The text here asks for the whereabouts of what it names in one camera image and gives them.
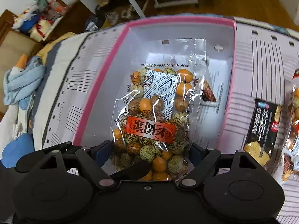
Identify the black cracker packet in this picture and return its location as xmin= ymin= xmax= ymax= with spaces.
xmin=243 ymin=98 xmax=284 ymax=172

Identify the light blue blanket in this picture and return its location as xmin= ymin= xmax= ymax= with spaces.
xmin=3 ymin=56 xmax=47 ymax=111

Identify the red patterned bag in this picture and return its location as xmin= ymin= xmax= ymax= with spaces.
xmin=45 ymin=0 xmax=70 ymax=21

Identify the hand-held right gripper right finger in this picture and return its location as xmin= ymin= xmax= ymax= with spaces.
xmin=179 ymin=143 xmax=260 ymax=189

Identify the blue flower basket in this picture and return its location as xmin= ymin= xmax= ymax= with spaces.
xmin=13 ymin=0 xmax=40 ymax=34

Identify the grey and cream quilt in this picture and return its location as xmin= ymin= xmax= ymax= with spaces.
xmin=23 ymin=31 xmax=94 ymax=146

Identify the yellow pillow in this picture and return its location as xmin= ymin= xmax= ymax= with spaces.
xmin=37 ymin=31 xmax=77 ymax=57

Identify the clear bag of coated nuts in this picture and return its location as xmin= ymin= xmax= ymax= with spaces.
xmin=110 ymin=38 xmax=207 ymax=182

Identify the cream bag red ribbon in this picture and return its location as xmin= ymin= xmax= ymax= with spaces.
xmin=29 ymin=19 xmax=58 ymax=41

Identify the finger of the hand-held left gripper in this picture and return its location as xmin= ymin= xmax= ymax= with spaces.
xmin=110 ymin=161 xmax=153 ymax=182

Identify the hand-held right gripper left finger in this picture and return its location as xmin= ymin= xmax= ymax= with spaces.
xmin=35 ymin=140 xmax=117 ymax=190

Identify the wooden nightstand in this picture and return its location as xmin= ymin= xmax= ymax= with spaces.
xmin=30 ymin=0 xmax=98 ymax=43

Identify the wooden headboard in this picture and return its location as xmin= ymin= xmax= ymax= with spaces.
xmin=0 ymin=9 xmax=45 ymax=122

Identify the clear nut bag black header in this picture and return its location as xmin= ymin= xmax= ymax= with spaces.
xmin=284 ymin=69 xmax=299 ymax=154

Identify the small white snack packet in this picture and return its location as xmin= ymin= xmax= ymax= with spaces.
xmin=281 ymin=150 xmax=296 ymax=188
xmin=201 ymin=59 xmax=226 ymax=122

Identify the white goose plush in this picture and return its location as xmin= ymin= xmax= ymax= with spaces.
xmin=10 ymin=54 xmax=29 ymax=75

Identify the bright blue cloth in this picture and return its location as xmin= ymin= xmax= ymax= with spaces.
xmin=2 ymin=133 xmax=36 ymax=162

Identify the printed paper sheet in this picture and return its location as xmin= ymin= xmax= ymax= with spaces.
xmin=131 ymin=51 xmax=232 ymax=150

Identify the pink cardboard box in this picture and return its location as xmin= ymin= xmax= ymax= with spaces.
xmin=71 ymin=17 xmax=237 ymax=176

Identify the pair of shoes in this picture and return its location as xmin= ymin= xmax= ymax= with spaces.
xmin=104 ymin=5 xmax=141 ymax=27

